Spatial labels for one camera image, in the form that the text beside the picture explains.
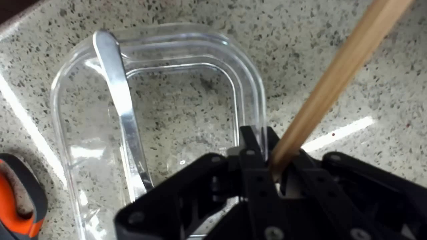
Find wooden stick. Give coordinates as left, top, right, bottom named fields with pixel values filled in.
left=269, top=0, right=413, bottom=172

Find metal spoon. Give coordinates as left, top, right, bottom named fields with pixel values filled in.
left=92, top=30, right=153, bottom=196

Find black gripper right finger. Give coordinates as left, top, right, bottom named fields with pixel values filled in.
left=265, top=125, right=427, bottom=240

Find orange black scissors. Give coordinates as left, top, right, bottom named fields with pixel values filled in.
left=0, top=153, right=48, bottom=240

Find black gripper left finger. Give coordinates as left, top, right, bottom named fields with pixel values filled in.
left=113, top=126, right=285, bottom=240

